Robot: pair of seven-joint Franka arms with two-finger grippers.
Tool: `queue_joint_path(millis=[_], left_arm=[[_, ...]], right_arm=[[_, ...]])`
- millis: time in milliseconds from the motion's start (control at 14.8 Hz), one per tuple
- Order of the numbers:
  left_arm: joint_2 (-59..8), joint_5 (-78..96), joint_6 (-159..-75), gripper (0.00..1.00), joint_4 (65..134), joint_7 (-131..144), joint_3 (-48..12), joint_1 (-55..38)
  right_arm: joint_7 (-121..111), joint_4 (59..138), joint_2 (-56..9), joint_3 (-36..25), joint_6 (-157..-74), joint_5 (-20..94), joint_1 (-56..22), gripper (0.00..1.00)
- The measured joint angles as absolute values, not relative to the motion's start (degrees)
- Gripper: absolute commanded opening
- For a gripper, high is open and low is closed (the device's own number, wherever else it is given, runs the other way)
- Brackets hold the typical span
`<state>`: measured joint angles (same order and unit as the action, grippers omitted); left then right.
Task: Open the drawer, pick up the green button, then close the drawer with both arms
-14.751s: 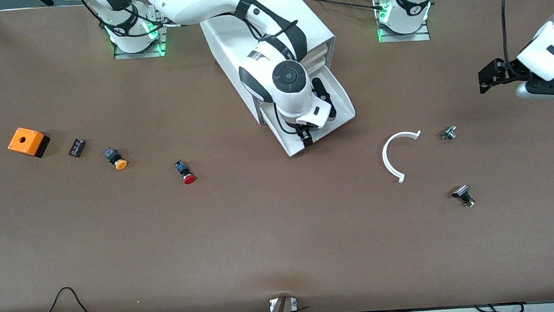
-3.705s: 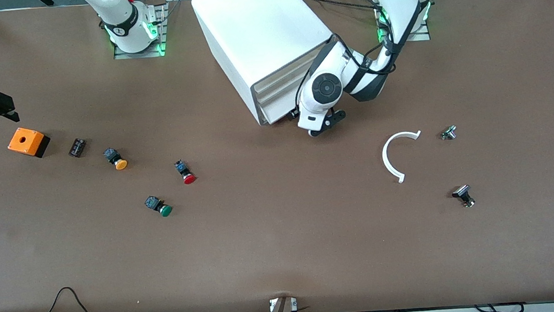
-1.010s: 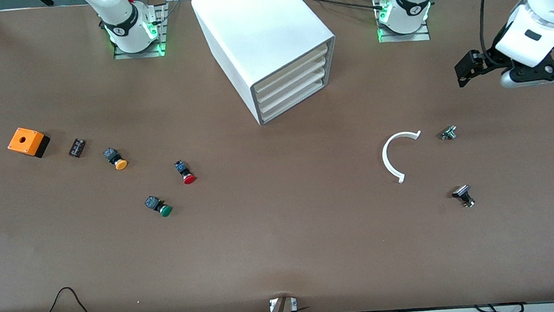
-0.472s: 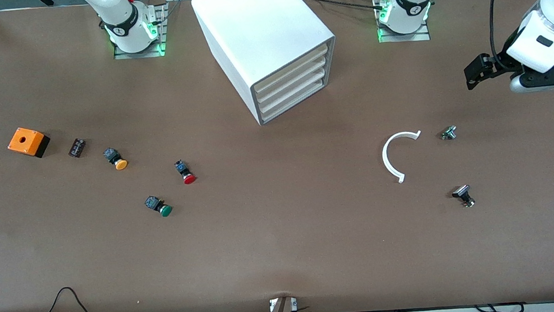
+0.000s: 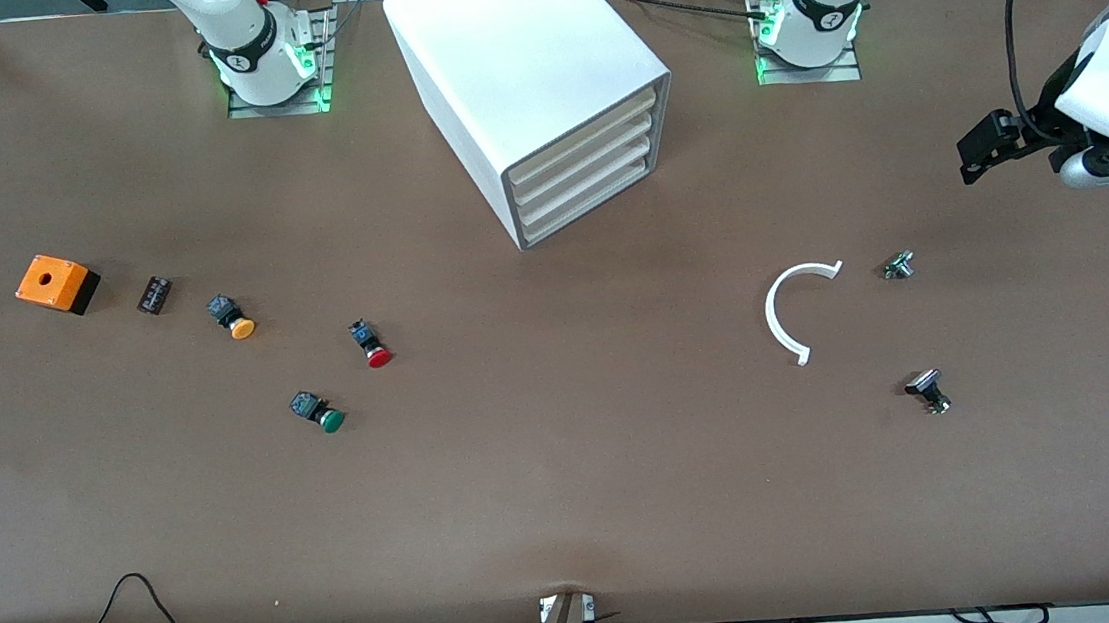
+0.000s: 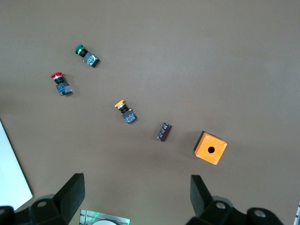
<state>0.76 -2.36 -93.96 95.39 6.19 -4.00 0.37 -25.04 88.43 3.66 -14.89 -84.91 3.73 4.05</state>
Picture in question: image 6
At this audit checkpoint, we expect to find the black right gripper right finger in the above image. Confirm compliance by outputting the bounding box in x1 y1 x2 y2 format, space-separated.
186 174 282 225

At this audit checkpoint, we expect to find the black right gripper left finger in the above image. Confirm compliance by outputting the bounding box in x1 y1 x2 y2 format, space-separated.
0 173 85 225

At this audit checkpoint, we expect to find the green mushroom push button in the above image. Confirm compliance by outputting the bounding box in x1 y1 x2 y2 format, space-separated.
74 44 100 68

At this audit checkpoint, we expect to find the white drawer cabinet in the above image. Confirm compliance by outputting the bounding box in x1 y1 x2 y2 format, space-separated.
0 118 33 210

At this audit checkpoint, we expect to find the yellow mushroom push button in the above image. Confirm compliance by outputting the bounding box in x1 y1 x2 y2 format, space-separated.
114 100 138 125

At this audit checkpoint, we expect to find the red mushroom push button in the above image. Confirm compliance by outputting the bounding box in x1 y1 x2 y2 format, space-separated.
51 72 73 97

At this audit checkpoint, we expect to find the black terminal block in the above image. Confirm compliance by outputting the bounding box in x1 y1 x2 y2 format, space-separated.
156 122 173 143

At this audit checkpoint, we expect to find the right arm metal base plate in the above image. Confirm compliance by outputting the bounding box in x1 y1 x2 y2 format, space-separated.
78 209 131 225

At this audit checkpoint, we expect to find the orange button enclosure box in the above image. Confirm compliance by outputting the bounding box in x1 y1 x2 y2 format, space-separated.
193 130 228 166

